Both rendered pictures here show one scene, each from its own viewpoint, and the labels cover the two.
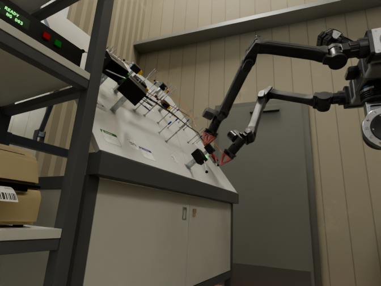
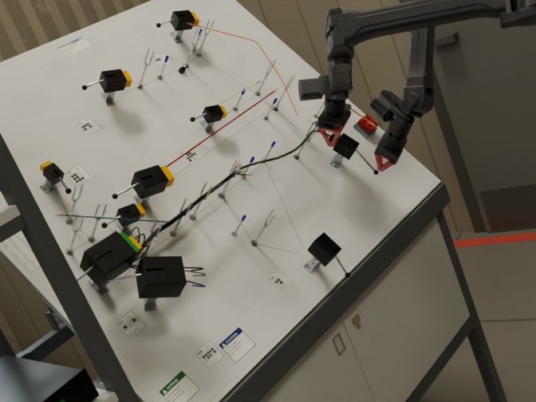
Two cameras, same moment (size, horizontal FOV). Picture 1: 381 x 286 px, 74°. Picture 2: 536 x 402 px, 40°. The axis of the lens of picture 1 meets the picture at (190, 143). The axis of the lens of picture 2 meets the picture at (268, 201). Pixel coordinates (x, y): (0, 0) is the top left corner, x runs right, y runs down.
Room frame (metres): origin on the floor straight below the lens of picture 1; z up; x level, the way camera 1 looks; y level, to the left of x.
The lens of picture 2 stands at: (-0.47, -0.49, 1.68)
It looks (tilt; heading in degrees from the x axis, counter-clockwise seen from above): 17 degrees down; 18
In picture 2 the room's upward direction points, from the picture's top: 23 degrees counter-clockwise
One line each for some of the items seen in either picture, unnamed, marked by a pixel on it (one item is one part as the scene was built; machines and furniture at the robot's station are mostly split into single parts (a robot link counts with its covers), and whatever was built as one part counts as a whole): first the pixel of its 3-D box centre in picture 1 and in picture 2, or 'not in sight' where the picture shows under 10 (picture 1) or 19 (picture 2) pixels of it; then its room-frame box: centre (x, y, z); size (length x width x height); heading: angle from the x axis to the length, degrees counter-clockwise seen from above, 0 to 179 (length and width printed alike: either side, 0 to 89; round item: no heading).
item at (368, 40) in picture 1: (359, 48); not in sight; (0.95, -0.72, 1.45); 0.09 x 0.08 x 0.12; 159
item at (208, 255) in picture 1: (211, 237); (409, 312); (1.46, -0.14, 0.60); 0.55 x 0.03 x 0.39; 150
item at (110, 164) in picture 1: (193, 188); (336, 297); (1.22, -0.02, 0.83); 1.18 x 0.06 x 0.06; 150
